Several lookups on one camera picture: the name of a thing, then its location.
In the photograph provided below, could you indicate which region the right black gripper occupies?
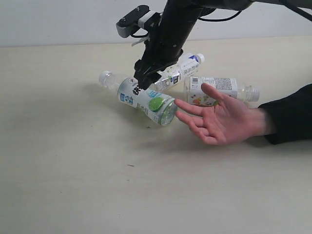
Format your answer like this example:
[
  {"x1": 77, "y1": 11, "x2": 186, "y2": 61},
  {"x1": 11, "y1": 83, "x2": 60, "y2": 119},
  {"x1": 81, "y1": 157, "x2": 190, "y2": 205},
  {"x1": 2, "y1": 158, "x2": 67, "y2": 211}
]
[{"x1": 134, "y1": 0, "x2": 202, "y2": 89}]

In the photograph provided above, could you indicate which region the person's open bare hand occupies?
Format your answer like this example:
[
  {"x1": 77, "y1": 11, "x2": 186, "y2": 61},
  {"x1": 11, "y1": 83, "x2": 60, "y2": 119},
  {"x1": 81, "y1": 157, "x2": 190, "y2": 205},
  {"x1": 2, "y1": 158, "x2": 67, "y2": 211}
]
[{"x1": 175, "y1": 83, "x2": 276, "y2": 145}]

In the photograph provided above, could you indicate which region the green lime label bottle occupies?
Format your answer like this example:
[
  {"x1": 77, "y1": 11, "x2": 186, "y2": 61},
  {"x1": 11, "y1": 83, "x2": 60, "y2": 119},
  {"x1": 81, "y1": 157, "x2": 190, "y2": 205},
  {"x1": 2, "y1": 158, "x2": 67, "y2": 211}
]
[{"x1": 99, "y1": 71, "x2": 177, "y2": 126}]

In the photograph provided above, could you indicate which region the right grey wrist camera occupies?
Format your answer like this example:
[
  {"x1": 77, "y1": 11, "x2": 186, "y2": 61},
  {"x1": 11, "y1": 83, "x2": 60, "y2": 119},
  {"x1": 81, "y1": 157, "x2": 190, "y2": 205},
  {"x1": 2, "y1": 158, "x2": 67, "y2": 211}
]
[{"x1": 116, "y1": 5, "x2": 161, "y2": 39}]

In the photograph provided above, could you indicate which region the square bottle white fruit label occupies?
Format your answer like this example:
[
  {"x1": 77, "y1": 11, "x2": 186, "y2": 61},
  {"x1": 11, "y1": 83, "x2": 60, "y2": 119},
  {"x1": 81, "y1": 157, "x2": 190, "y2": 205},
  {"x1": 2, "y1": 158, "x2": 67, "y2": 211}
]
[{"x1": 183, "y1": 77, "x2": 260, "y2": 106}]

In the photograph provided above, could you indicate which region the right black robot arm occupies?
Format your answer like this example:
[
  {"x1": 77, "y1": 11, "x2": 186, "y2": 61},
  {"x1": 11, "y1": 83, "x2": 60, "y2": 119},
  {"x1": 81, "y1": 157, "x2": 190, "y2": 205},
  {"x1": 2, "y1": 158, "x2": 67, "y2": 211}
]
[{"x1": 129, "y1": 0, "x2": 252, "y2": 90}]

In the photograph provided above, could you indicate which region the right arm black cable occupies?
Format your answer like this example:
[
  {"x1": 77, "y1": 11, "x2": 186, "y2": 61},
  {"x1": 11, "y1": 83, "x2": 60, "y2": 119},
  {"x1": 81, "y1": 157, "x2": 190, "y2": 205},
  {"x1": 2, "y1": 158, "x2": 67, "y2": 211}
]
[{"x1": 131, "y1": 0, "x2": 312, "y2": 22}]

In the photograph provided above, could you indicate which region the clear bottle blue white label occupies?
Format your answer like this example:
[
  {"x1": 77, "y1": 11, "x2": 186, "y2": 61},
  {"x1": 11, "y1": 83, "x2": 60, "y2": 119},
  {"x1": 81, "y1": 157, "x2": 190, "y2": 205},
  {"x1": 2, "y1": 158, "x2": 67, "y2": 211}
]
[{"x1": 149, "y1": 53, "x2": 205, "y2": 92}]

